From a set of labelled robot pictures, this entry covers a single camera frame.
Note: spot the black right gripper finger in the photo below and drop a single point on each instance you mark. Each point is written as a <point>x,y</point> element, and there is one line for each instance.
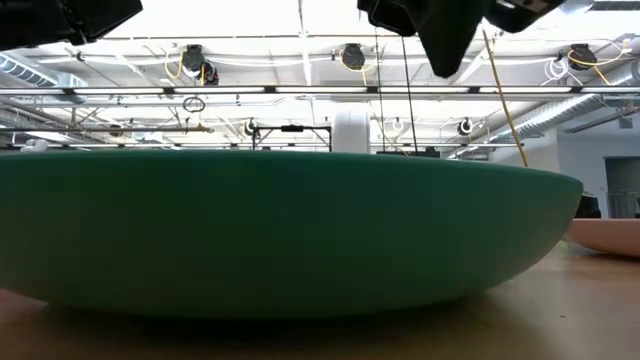
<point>450,35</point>
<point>390,15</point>

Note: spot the opaque pink plate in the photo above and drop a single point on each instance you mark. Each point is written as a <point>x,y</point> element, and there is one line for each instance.
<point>610,235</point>

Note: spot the large dark green plate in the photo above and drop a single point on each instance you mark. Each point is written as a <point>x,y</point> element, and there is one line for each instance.
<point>275,230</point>

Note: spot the black perforated computer box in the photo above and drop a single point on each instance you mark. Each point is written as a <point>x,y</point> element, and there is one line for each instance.
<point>430,152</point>

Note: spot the white round pillar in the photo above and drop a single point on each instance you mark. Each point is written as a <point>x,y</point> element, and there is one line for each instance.
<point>351,132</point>

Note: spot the grey door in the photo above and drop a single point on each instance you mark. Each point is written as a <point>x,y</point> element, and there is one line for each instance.
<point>622,187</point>

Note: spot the black office chair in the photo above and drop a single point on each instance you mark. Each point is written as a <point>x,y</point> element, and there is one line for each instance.
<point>588,207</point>

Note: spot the silver ventilation duct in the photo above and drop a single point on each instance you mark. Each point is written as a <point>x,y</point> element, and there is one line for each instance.
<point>30,72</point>
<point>575,107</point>

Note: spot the black gantry frame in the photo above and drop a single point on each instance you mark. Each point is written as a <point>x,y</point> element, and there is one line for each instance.
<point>292,128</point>

